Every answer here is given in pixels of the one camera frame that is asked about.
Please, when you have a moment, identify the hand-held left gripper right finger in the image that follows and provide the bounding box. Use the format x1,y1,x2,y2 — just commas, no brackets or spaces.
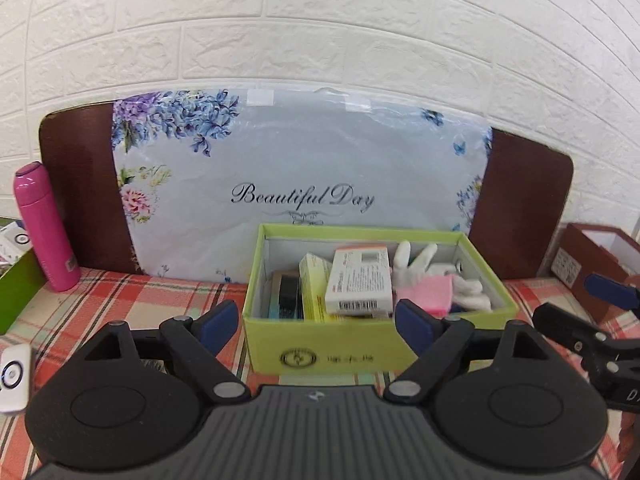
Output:
382,299,556,405

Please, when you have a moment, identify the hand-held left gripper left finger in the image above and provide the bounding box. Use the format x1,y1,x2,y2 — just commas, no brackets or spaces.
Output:
82,300,253,405

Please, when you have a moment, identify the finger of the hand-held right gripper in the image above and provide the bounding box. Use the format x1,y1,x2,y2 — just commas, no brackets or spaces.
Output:
532,301,640,361
584,272,640,321

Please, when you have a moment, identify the white box with red label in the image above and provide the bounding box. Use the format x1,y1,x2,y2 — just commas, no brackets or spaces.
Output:
324,245,396,317

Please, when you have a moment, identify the dark blue small box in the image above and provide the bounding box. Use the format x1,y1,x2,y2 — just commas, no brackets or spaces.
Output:
277,272,303,321

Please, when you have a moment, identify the large light green box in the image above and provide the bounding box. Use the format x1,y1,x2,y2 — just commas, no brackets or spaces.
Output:
241,223,519,376

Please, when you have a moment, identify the long yellow-green box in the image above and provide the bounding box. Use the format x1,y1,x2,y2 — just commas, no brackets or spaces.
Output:
298,252,346,323

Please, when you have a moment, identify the brown cardboard box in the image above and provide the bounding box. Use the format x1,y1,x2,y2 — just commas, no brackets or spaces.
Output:
552,222,640,326

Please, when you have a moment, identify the plaid tablecloth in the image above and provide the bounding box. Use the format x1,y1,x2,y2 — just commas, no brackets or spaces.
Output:
0,266,640,480

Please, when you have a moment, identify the pink thermos bottle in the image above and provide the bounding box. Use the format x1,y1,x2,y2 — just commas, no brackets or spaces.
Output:
12,161,82,292

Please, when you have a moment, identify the brown wooden board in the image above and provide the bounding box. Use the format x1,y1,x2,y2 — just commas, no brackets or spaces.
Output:
39,105,575,281

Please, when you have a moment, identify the dark green open box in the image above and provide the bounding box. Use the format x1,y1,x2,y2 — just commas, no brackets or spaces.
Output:
0,217,46,336

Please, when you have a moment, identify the white round-button device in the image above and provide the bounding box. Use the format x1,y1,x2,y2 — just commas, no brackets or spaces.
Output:
0,345,33,413

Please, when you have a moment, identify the white printed packet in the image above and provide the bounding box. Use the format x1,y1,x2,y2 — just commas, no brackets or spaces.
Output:
0,222,33,263

